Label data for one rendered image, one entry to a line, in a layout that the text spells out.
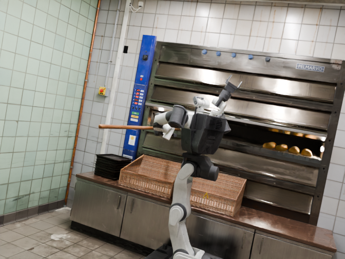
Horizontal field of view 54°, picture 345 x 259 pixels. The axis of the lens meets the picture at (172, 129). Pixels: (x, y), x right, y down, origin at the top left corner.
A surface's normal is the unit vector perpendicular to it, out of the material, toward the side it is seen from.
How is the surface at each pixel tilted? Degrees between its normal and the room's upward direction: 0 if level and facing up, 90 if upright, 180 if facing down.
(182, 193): 90
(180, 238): 90
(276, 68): 90
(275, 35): 90
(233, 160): 70
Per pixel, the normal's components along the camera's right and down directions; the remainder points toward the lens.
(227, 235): -0.37, -0.02
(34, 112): 0.91, 0.18
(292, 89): -0.28, -0.36
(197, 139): -0.82, -0.12
